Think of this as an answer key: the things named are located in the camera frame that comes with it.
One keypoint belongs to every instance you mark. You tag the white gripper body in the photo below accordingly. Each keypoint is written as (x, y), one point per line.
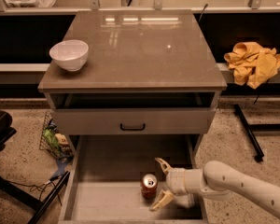
(176, 181)

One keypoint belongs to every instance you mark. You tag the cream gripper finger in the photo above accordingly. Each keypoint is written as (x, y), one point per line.
(165, 166)
(164, 198)

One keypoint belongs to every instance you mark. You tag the red coke can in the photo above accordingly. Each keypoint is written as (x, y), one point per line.
(149, 184)

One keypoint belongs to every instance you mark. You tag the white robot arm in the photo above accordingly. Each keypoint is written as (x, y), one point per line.
(216, 181)

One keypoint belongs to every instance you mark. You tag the closed grey top drawer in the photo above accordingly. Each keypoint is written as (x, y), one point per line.
(157, 120)

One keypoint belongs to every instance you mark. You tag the open grey middle drawer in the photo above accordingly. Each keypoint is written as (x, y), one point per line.
(104, 185)

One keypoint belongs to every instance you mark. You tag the grey drawer cabinet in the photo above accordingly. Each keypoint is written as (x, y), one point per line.
(137, 59)

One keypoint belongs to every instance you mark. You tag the black floor stand right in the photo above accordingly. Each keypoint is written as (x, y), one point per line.
(251, 128)

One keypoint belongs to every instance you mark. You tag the yellow crumpled cloth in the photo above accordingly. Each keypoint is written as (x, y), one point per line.
(252, 64)

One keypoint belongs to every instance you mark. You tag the black metal stand leg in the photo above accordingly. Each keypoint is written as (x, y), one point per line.
(38, 205)

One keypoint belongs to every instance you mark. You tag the white ceramic bowl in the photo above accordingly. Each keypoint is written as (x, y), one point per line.
(70, 55)

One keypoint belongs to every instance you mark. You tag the black office chair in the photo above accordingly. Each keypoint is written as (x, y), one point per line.
(6, 131)

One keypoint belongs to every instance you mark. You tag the black drawer handle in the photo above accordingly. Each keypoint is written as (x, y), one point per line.
(135, 128)

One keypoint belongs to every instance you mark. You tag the wire basket with snacks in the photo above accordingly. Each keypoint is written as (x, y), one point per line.
(53, 141)

